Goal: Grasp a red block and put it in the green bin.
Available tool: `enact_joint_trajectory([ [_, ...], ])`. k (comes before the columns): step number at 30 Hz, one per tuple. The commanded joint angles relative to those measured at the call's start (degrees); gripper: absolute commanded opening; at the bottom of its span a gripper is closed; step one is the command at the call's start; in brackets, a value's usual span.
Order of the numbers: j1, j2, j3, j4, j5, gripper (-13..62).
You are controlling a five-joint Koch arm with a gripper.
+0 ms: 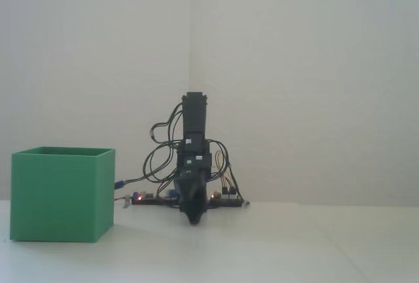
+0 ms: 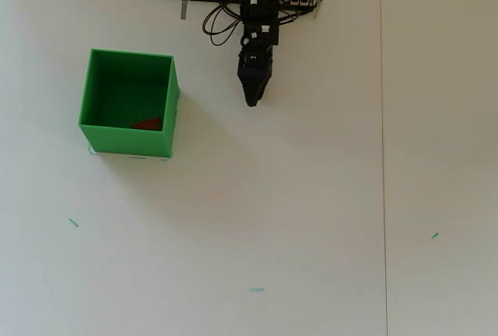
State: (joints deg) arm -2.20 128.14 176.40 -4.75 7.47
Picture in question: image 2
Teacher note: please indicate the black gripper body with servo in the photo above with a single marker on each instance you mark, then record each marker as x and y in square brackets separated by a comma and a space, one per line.
[260, 34]

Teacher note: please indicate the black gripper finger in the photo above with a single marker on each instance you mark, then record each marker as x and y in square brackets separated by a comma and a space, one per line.
[262, 75]
[247, 75]

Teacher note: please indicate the red rectangular block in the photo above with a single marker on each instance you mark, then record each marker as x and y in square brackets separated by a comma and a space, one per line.
[149, 124]

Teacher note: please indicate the green square plastic bin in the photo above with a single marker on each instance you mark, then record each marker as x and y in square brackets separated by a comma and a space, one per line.
[128, 141]

